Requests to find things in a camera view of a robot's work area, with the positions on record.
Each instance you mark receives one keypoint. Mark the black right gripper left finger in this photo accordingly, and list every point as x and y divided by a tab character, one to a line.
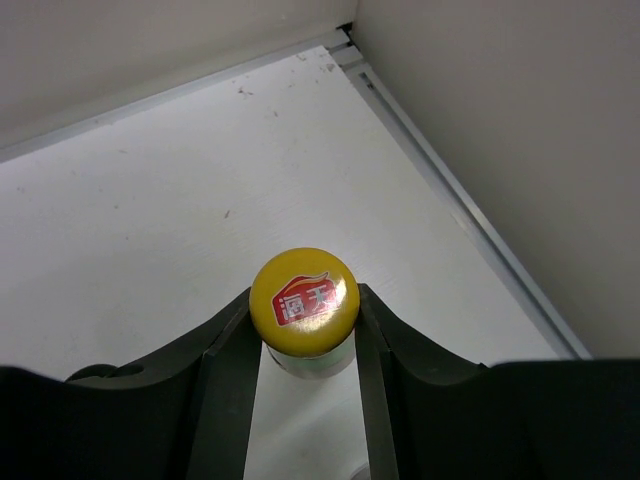
183	411

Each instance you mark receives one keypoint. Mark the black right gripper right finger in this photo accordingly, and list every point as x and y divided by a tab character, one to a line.
431	414

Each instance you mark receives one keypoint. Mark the green label yellow cap bottle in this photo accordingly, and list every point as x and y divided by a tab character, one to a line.
304	303

